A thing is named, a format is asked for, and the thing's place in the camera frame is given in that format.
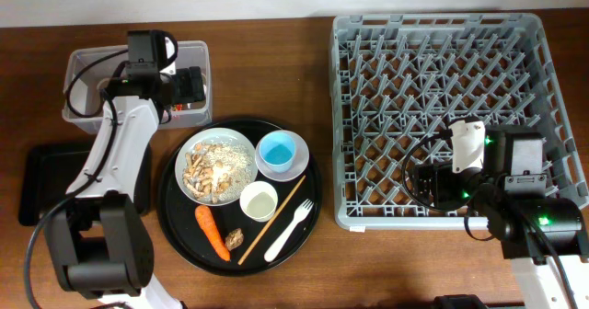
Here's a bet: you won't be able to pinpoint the clear plastic bin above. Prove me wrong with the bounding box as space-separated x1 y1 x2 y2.
61 40 214 134

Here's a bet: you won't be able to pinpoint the grey dishwasher rack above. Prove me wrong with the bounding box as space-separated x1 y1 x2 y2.
329 13 588 232

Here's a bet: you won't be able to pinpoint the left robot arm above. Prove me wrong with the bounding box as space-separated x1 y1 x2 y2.
40 66 185 308

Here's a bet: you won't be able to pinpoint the wooden chopstick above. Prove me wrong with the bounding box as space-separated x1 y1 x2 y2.
237 176 306 265

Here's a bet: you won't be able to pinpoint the orange carrot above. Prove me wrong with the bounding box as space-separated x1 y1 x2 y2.
195 205 230 262

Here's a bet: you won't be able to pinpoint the brown walnut lump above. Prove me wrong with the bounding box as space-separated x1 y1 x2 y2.
225 228 244 251

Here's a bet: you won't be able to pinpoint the rice and peanut shell scraps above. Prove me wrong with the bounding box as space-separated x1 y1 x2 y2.
179 142 256 205

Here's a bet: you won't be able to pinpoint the black rectangular tray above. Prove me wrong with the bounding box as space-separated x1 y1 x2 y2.
17 139 153 227

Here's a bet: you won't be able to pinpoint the round black tray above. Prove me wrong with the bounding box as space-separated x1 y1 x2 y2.
156 117 323 277

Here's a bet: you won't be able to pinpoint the blue cup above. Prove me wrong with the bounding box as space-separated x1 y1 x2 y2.
260 131 296 173

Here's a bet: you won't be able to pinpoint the grey plate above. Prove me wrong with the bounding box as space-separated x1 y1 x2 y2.
174 128 258 206

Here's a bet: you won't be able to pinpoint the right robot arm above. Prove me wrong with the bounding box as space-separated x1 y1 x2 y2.
401 121 588 308

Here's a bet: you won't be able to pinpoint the white paper cup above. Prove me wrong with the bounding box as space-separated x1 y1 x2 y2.
239 181 278 223

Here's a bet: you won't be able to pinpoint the white plastic fork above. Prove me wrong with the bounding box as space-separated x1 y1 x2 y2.
263 199 314 262

